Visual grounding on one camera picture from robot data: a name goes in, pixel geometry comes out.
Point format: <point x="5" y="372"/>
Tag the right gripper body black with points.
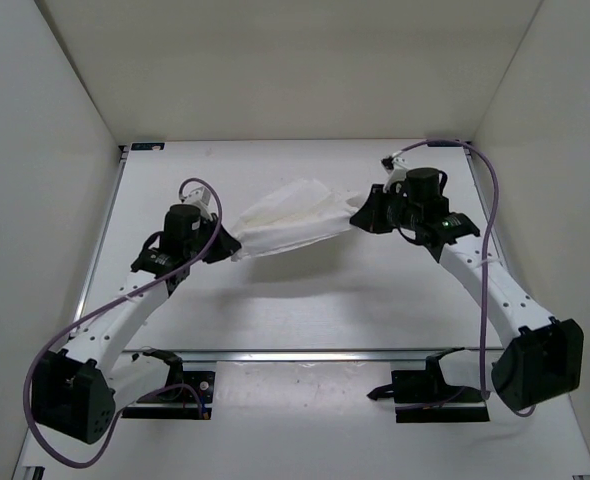
<point x="401" y="214"/>

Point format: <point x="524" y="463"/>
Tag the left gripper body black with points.
<point x="202" y="241"/>

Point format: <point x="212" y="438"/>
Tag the white pleated skirt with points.
<point x="299" y="214"/>

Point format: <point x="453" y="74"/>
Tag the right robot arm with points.
<point x="542" y="355"/>

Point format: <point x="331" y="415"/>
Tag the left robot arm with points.
<point x="79" y="389"/>

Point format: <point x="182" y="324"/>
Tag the right blue corner label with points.
<point x="442" y="143"/>

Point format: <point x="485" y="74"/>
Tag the blue corner label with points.
<point x="147" y="146"/>
<point x="442" y="143"/>

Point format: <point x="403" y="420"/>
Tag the left blue corner label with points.
<point x="147" y="146"/>

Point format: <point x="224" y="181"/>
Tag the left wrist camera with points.
<point x="199" y="197"/>

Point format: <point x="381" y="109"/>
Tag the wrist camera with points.
<point x="396" y="169"/>
<point x="199" y="197"/>

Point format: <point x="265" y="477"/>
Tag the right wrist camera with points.
<point x="396" y="169"/>

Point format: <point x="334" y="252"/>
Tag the aluminium left side rail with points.
<point x="105" y="221"/>

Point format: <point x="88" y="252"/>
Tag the aluminium front rail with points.
<point x="304" y="356"/>

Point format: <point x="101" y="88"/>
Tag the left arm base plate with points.
<point x="179" y="404"/>

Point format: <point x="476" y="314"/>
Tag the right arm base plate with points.
<point x="421" y="397"/>

